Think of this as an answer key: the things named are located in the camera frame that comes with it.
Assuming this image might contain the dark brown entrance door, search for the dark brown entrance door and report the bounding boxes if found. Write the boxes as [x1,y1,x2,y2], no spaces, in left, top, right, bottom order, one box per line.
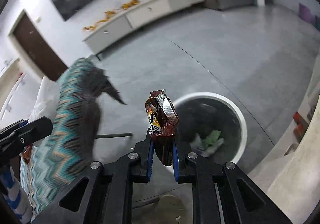
[12,12,68,81]

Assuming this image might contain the white printed plastic bag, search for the white printed plastic bag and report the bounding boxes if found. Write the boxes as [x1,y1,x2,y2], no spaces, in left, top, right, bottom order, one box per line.
[28,76,60,123]

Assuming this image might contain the grey white TV cabinet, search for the grey white TV cabinet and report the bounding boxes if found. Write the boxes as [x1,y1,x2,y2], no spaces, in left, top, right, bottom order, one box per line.
[82,0,204,55]

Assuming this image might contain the brown chocolate wrapper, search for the brown chocolate wrapper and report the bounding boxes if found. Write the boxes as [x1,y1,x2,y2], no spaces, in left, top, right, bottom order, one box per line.
[145,89,179,166]

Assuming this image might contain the zigzag patterned rug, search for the zigzag patterned rug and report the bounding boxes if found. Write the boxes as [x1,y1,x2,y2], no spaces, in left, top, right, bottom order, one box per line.
[20,58,123,218]

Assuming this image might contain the light green plastic bag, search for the light green plastic bag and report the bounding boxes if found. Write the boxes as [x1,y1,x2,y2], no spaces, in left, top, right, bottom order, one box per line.
[202,130,221,149]

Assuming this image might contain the golden tiger ornament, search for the golden tiger ornament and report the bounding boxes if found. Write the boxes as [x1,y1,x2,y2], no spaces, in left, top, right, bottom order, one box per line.
[121,0,140,10]

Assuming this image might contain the white shoe cabinet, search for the white shoe cabinet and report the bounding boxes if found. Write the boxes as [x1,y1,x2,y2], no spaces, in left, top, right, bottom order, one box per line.
[1,58,29,128]

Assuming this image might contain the golden dragon ornament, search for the golden dragon ornament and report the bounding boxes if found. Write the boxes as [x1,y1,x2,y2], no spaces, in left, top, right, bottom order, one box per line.
[82,10,117,31]

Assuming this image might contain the left blue white gloved hand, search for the left blue white gloved hand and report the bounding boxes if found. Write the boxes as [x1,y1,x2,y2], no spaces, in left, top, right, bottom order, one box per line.
[1,165,33,223]

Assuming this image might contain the white round trash bin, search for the white round trash bin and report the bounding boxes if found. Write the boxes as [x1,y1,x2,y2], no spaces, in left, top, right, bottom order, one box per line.
[163,92,249,174]

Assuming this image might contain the white marble counter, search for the white marble counter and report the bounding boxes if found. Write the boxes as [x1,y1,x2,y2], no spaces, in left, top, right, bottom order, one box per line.
[249,59,319,223]

